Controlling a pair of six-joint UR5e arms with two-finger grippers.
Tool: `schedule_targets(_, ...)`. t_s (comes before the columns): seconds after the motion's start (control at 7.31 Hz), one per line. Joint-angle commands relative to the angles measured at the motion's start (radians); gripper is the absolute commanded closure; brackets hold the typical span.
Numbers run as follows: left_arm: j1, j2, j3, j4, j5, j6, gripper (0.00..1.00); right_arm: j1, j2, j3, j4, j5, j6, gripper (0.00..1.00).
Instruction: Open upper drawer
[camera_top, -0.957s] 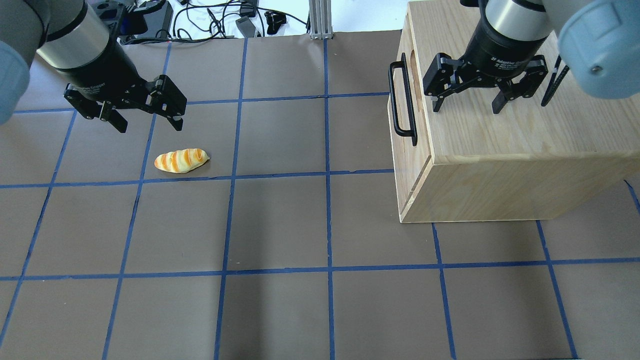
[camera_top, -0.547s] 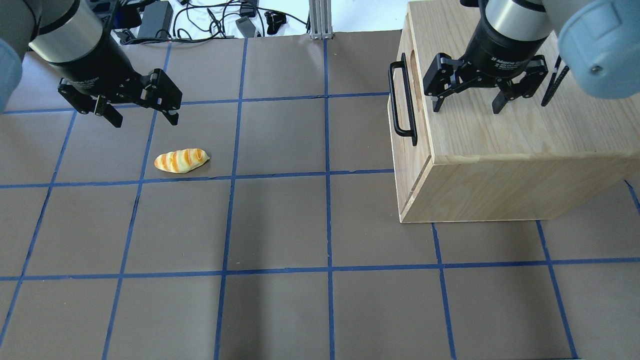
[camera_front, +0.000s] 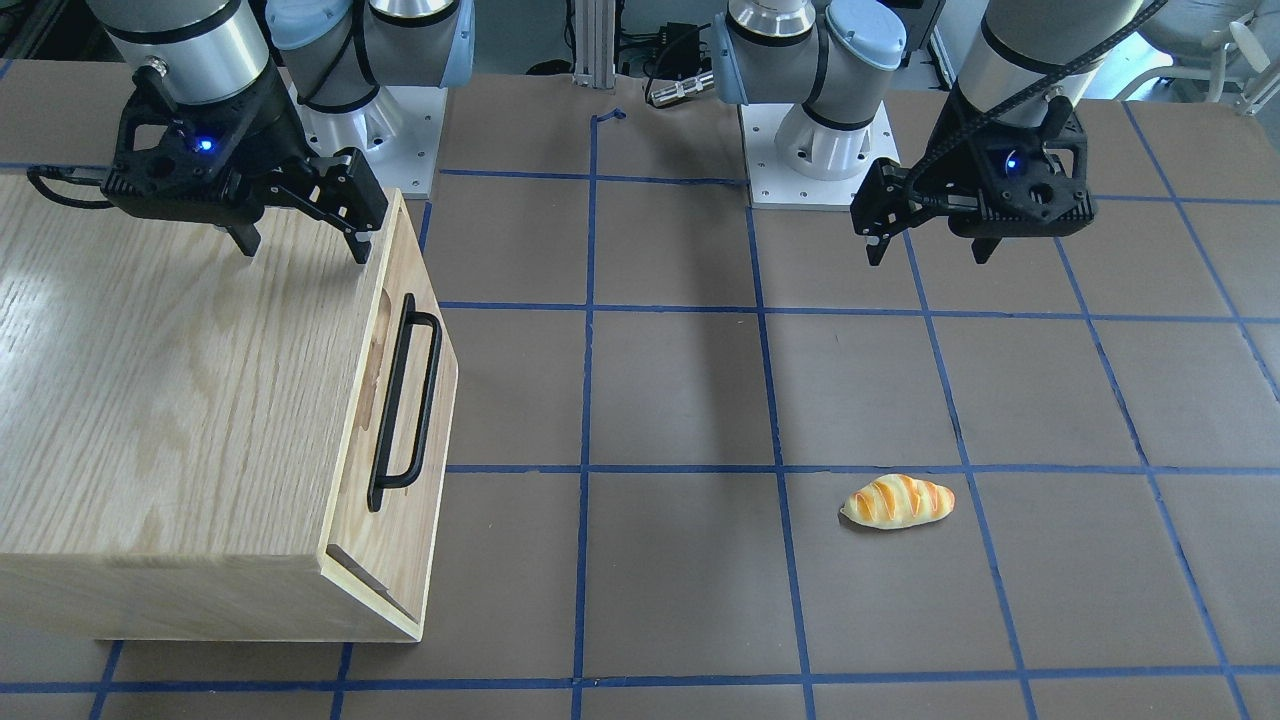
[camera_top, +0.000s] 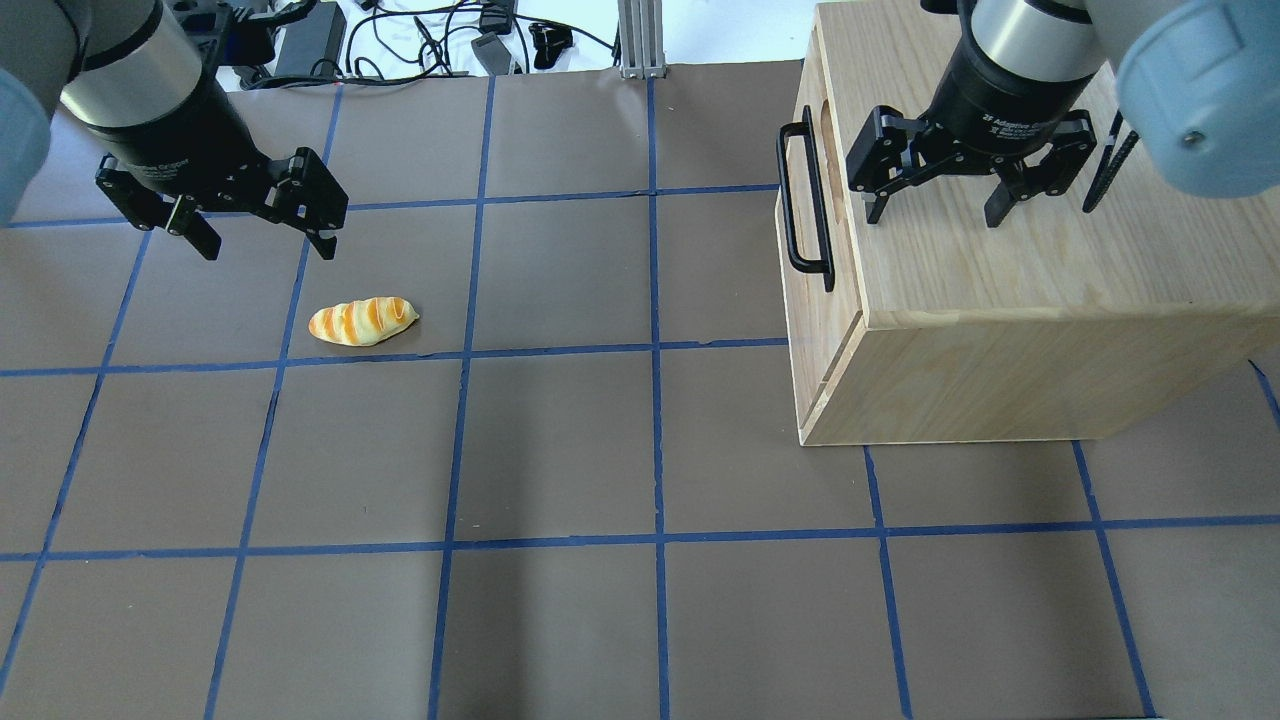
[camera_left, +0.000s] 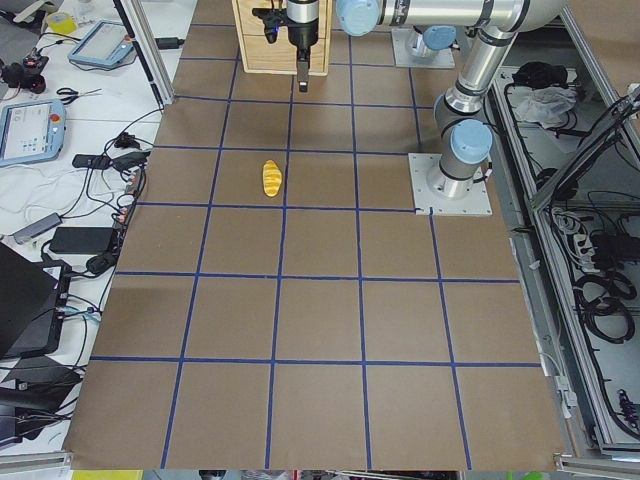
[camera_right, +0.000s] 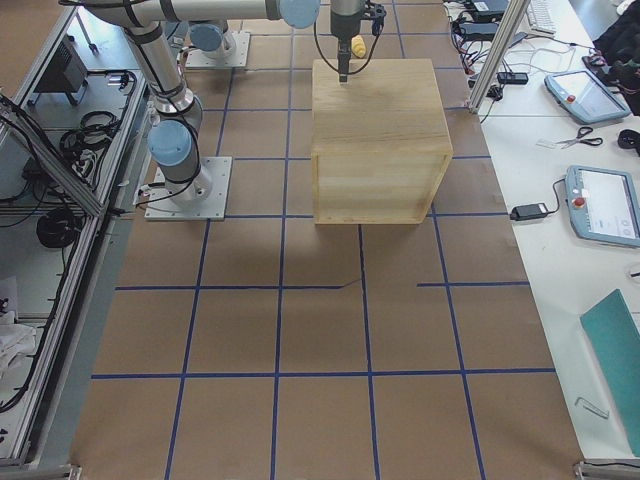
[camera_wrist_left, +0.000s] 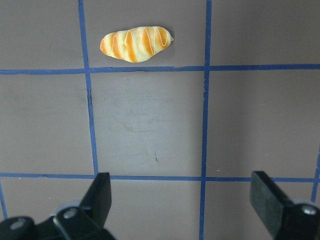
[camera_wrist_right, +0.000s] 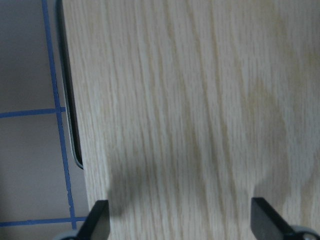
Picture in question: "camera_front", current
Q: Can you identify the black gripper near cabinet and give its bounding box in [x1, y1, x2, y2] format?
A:
[101, 61, 389, 265]

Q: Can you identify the black gripper near bread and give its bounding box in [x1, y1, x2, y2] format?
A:
[850, 97, 1096, 266]

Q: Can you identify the black drawer handle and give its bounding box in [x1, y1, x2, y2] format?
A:
[366, 293, 443, 514]

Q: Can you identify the wooden drawer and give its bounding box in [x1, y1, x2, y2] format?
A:
[324, 191, 460, 643]

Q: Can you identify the silver robot arm near bread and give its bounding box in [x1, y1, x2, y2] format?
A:
[710, 1, 1162, 265]

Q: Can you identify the wooden drawer cabinet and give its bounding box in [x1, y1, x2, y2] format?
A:
[1, 176, 381, 642]

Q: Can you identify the toy bread croissant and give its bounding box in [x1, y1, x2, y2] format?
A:
[840, 473, 956, 530]

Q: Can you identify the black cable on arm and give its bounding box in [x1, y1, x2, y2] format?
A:
[905, 0, 1169, 186]

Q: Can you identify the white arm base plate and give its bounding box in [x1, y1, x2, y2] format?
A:
[298, 86, 449, 200]

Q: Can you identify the second white arm base plate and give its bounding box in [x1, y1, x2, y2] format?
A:
[739, 102, 899, 211]

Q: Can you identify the aluminium frame post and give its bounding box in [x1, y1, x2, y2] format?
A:
[572, 0, 617, 94]

